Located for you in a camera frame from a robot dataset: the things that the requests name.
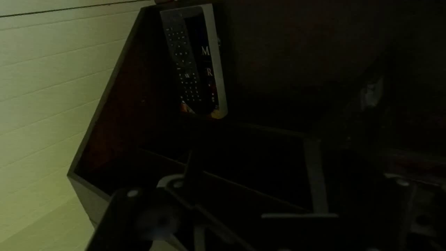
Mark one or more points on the black remote control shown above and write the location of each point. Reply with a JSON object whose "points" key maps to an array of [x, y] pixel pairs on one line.
{"points": [[183, 60]]}

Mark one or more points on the dark wooden secretary desk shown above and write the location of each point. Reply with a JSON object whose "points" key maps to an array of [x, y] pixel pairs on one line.
{"points": [[279, 70]]}

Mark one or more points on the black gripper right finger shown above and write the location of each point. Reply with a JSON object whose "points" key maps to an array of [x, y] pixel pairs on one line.
{"points": [[399, 213]]}

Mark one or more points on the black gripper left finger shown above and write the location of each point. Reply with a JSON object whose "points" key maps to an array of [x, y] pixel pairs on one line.
{"points": [[139, 217]]}

